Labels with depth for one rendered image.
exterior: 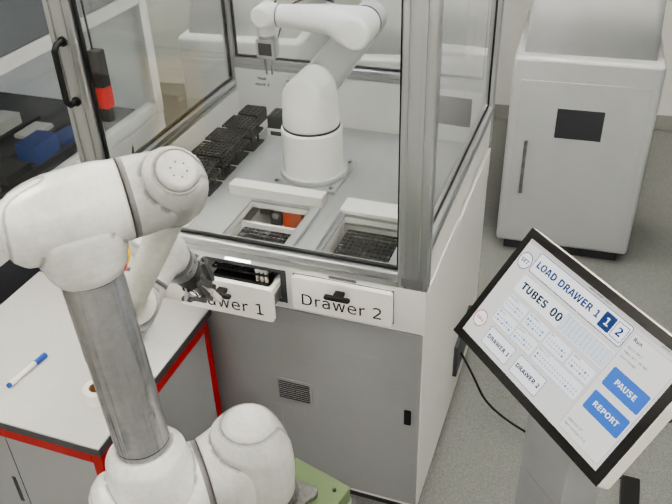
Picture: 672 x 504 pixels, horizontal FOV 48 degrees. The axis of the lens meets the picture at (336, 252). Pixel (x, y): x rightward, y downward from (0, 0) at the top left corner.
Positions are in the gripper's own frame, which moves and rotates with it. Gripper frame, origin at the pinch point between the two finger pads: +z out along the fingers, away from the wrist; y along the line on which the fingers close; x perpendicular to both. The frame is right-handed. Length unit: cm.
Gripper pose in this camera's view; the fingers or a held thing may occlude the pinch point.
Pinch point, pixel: (212, 294)
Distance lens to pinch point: 207.8
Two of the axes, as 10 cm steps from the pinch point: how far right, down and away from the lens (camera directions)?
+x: -9.4, -1.7, 3.0
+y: 2.6, -9.1, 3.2
